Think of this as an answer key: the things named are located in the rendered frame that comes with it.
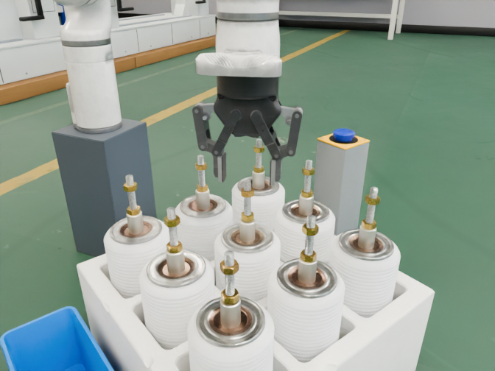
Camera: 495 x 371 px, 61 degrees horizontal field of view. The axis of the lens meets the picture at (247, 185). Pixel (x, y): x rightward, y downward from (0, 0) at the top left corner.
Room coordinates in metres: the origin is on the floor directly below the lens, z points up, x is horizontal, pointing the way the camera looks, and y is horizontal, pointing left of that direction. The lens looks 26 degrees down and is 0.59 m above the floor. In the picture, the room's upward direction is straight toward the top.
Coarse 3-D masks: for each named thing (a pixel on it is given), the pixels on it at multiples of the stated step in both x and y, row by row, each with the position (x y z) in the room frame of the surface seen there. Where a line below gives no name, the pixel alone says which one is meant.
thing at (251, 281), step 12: (216, 240) 0.51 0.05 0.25; (276, 240) 0.51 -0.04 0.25; (216, 252) 0.50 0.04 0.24; (264, 252) 0.48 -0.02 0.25; (276, 252) 0.49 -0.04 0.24; (216, 264) 0.50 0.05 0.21; (240, 264) 0.47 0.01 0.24; (252, 264) 0.47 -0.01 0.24; (264, 264) 0.47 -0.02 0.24; (276, 264) 0.49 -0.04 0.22; (216, 276) 0.50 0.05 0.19; (240, 276) 0.47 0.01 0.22; (252, 276) 0.47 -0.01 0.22; (264, 276) 0.47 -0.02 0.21; (240, 288) 0.47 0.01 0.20; (252, 288) 0.47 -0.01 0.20; (264, 288) 0.47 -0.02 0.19
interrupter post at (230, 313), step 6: (240, 300) 0.35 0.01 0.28; (222, 306) 0.34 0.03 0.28; (228, 306) 0.34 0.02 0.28; (234, 306) 0.34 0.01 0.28; (240, 306) 0.35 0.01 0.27; (222, 312) 0.34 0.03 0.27; (228, 312) 0.34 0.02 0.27; (234, 312) 0.34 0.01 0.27; (240, 312) 0.35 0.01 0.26; (222, 318) 0.34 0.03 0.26; (228, 318) 0.34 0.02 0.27; (234, 318) 0.34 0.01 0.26; (240, 318) 0.35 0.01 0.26; (222, 324) 0.34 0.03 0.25; (228, 324) 0.34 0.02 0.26; (234, 324) 0.34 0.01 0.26
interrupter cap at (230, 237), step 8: (256, 224) 0.55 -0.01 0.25; (224, 232) 0.52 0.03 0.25; (232, 232) 0.52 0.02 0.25; (256, 232) 0.53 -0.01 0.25; (264, 232) 0.52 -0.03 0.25; (224, 240) 0.50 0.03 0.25; (232, 240) 0.50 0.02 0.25; (240, 240) 0.51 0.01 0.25; (256, 240) 0.51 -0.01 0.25; (264, 240) 0.50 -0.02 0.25; (272, 240) 0.50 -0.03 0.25; (232, 248) 0.48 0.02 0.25; (240, 248) 0.48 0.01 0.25; (248, 248) 0.48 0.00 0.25; (256, 248) 0.48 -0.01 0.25; (264, 248) 0.48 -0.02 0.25
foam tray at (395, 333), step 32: (96, 288) 0.49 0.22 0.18; (416, 288) 0.49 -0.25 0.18; (96, 320) 0.50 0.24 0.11; (128, 320) 0.42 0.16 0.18; (352, 320) 0.42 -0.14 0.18; (384, 320) 0.42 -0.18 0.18; (416, 320) 0.46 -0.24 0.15; (128, 352) 0.40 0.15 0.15; (160, 352) 0.37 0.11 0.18; (288, 352) 0.37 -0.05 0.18; (352, 352) 0.37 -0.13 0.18; (384, 352) 0.41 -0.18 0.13; (416, 352) 0.47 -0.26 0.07
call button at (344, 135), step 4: (340, 128) 0.77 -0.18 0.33; (344, 128) 0.77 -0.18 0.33; (336, 132) 0.75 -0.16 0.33; (340, 132) 0.75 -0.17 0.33; (344, 132) 0.75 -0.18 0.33; (348, 132) 0.75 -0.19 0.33; (352, 132) 0.75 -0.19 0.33; (336, 136) 0.74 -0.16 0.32; (340, 136) 0.74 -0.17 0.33; (344, 136) 0.73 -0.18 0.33; (348, 136) 0.73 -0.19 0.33; (352, 136) 0.74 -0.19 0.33; (340, 140) 0.74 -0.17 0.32; (344, 140) 0.74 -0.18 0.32; (348, 140) 0.74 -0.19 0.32
